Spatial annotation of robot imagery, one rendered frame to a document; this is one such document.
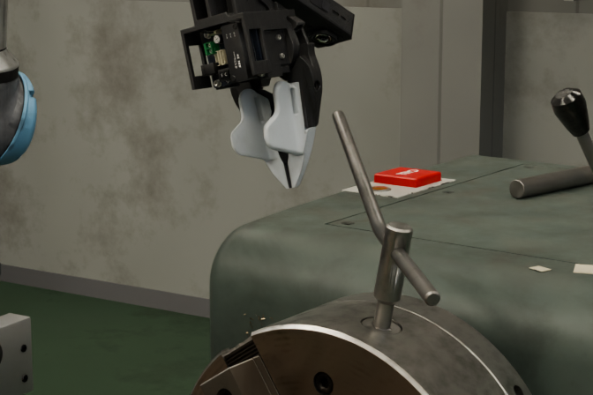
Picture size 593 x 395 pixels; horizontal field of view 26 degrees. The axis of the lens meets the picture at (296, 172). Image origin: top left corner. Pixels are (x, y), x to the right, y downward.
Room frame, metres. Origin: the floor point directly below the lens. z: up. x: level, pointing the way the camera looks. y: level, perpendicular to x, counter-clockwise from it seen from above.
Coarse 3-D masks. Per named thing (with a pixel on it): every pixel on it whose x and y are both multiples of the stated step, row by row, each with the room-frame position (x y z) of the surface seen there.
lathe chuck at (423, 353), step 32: (288, 320) 1.03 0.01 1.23; (320, 320) 1.00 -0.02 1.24; (352, 320) 1.00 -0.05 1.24; (416, 320) 1.02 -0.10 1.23; (224, 352) 1.05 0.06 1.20; (288, 352) 1.00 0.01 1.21; (320, 352) 0.98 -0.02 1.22; (352, 352) 0.96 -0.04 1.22; (384, 352) 0.95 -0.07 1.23; (416, 352) 0.97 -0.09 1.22; (448, 352) 0.99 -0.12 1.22; (288, 384) 1.00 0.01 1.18; (320, 384) 0.98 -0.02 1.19; (352, 384) 0.96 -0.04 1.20; (384, 384) 0.95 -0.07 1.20; (416, 384) 0.93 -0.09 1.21; (448, 384) 0.95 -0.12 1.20; (480, 384) 0.97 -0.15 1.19
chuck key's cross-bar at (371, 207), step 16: (336, 112) 1.21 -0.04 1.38; (336, 128) 1.19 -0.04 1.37; (352, 144) 1.16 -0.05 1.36; (352, 160) 1.13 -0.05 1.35; (368, 192) 1.08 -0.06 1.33; (368, 208) 1.06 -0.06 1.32; (384, 224) 1.04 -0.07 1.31; (400, 256) 0.97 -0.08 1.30; (416, 272) 0.93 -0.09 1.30; (416, 288) 0.92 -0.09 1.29; (432, 288) 0.90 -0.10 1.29; (432, 304) 0.90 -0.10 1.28
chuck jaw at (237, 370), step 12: (240, 348) 1.03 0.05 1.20; (252, 348) 1.03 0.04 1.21; (228, 360) 1.04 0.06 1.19; (240, 360) 1.03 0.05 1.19; (252, 360) 1.01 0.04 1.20; (228, 372) 0.99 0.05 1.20; (240, 372) 0.99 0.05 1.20; (252, 372) 1.00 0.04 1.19; (264, 372) 1.01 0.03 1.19; (204, 384) 1.00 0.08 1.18; (216, 384) 0.99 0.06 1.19; (228, 384) 0.99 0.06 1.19; (240, 384) 0.98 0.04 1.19; (252, 384) 0.99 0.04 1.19; (264, 384) 1.00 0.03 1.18
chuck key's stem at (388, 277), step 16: (400, 224) 1.00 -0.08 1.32; (384, 240) 0.99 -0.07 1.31; (400, 240) 0.98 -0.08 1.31; (384, 256) 0.99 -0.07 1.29; (384, 272) 0.99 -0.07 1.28; (400, 272) 0.99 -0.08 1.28; (384, 288) 0.99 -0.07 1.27; (400, 288) 0.99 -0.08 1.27; (384, 304) 0.99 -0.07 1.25; (384, 320) 0.99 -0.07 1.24
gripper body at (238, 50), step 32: (192, 0) 1.08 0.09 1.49; (224, 0) 1.09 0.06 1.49; (256, 0) 1.10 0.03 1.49; (192, 32) 1.08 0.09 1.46; (224, 32) 1.06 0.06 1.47; (256, 32) 1.06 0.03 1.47; (288, 32) 1.09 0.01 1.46; (224, 64) 1.08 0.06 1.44; (256, 64) 1.05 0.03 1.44; (288, 64) 1.09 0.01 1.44
